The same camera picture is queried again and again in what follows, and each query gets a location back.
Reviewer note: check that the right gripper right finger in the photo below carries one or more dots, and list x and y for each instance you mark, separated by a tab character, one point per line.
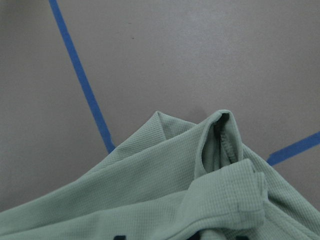
196	236

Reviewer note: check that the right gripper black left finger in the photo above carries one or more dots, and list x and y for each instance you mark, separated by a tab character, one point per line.
120	237

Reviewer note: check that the olive green long-sleeve shirt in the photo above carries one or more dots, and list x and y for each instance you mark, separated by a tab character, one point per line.
167	181

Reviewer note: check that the brown paper table cover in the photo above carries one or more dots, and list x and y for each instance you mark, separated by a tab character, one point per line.
258	59

